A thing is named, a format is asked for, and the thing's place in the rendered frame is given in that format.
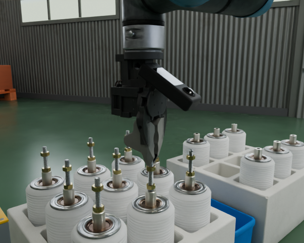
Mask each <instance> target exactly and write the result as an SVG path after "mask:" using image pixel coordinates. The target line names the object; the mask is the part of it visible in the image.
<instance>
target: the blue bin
mask: <svg viewBox="0 0 304 243"><path fill-rule="evenodd" d="M211 206H212V207H214V208H216V209H218V210H220V211H223V212H225V213H227V214H229V215H231V216H233V217H235V218H236V221H235V242H234V243H251V237H252V230H253V226H254V225H255V219H254V218H253V217H252V216H249V215H247V214H245V213H243V212H240V211H238V210H236V209H234V208H232V207H229V206H227V205H225V204H223V203H221V202H219V201H216V200H214V199H212V198H211Z"/></svg>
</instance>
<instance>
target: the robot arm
mask: <svg viewBox="0 0 304 243"><path fill-rule="evenodd" d="M273 1H274V0H122V21H123V49H124V50H126V52H124V54H115V61H116V62H121V83H120V84H119V82H120V81H119V82H118V81H117V82H118V84H117V82H116V83H115V86H113V87H111V114H112V115H117V116H120V117H123V118H131V117H136V120H135V121H134V124H133V132H132V133H129V134H127V135H125V136H124V143H125V144H126V145H127V146H128V147H130V148H132V149H134V150H137V151H139V152H141V153H142V156H143V159H144V161H145V163H146V165H147V166H150V165H151V163H152V162H153V163H155V161H156V159H157V157H158V155H159V152H160V149H161V146H162V142H163V137H164V135H165V129H166V121H167V108H166V103H167V99H166V98H168V99H169V100H171V101H172V102H173V103H174V104H176V105H177V106H178V107H179V108H181V109H182V110H183V111H188V110H191V109H193V108H195V107H197V105H198V104H199V102H200V101H201V96H200V95H198V94H197V93H196V92H194V91H193V90H192V89H191V88H189V87H188V86H187V85H185V84H184V83H182V82H181V81H180V80H178V79H177V78H176V77H174V76H173V75H172V74H170V73H169V72H168V71H167V70H165V69H164V68H163V67H161V66H160V65H159V64H157V63H154V62H153V60H154V59H163V52H161V50H163V49H164V48H165V13H168V12H171V11H175V10H187V11H194V12H202V13H210V14H223V15H232V16H234V17H238V18H246V17H258V16H260V15H262V14H264V13H266V12H267V11H268V10H269V9H270V7H271V5H272V3H273Z"/></svg>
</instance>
